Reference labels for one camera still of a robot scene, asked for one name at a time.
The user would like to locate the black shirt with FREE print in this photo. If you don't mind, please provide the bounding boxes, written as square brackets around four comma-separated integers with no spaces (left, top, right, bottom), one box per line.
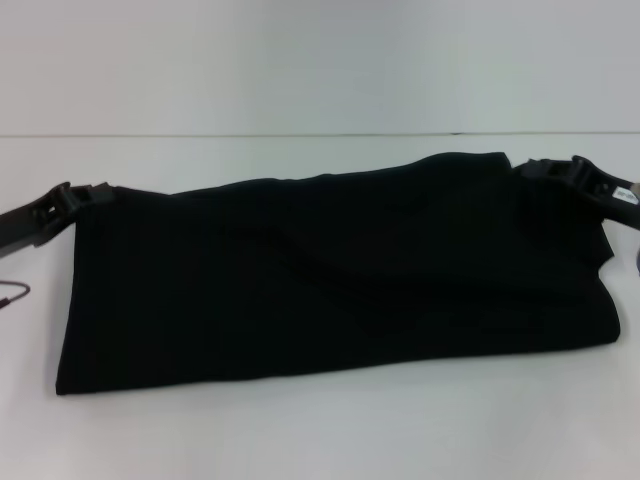
[52,149,622,400]

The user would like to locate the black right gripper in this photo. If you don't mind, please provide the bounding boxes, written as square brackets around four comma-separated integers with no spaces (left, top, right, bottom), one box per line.
[510,153,640,227]

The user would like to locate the thin cable with brown sleeve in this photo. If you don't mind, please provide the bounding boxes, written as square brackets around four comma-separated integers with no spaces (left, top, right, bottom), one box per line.
[0,281,32,312]

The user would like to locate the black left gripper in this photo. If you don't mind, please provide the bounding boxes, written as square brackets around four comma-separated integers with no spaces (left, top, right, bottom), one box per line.
[0,180,117,260]

